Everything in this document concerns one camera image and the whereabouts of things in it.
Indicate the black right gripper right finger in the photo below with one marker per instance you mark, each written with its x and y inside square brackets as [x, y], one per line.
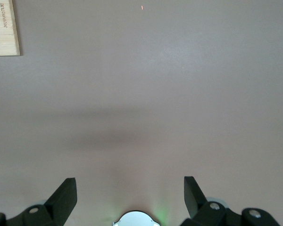
[194, 200]

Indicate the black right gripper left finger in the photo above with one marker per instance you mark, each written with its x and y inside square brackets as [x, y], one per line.
[61, 200]

